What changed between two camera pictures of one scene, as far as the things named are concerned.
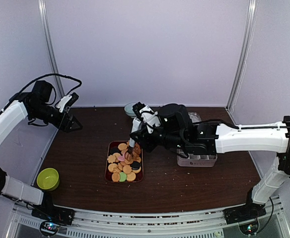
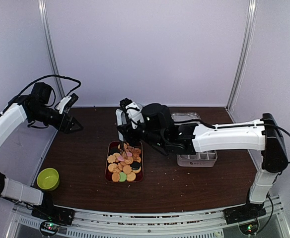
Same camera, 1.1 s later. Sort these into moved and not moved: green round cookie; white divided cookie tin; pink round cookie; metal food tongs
Moved: metal food tongs
Not moved: pink round cookie; white divided cookie tin; green round cookie
